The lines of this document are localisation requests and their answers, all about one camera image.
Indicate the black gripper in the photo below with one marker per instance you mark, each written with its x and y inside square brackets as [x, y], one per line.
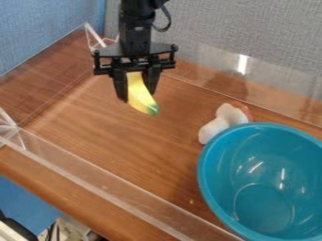
[135, 54]

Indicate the yellow toy banana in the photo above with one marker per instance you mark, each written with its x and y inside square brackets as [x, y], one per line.
[139, 97]

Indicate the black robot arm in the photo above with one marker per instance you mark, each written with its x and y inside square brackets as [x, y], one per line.
[143, 9]

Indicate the blue plastic bowl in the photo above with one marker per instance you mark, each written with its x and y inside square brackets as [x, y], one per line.
[259, 175]

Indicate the white toy mushroom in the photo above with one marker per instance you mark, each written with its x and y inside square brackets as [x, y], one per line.
[229, 114]

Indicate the clear acrylic back barrier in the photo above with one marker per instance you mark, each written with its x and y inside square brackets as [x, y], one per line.
[274, 87]

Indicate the clear acrylic barrier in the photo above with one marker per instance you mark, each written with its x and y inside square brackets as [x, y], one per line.
[133, 200]
[274, 87]

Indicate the clear acrylic front barrier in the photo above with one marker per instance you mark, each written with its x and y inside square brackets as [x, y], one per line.
[133, 200]

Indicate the clear acrylic corner bracket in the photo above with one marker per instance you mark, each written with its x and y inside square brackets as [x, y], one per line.
[95, 40]

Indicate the clear acrylic left bracket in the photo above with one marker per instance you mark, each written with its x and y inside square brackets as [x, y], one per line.
[9, 130]

